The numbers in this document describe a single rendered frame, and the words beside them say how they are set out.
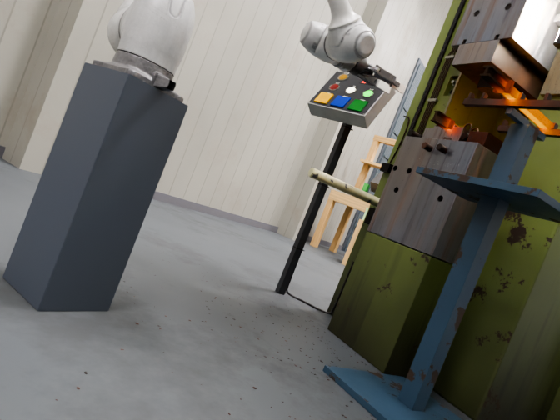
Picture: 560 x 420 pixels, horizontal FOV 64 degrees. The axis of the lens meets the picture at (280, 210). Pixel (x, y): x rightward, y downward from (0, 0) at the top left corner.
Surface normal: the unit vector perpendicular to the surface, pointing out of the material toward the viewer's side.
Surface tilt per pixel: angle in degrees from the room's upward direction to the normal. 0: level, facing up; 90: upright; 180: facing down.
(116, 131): 90
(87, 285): 90
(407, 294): 90
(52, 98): 90
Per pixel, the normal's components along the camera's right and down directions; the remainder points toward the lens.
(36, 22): 0.77, 0.33
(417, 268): -0.81, -0.31
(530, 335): 0.46, 0.21
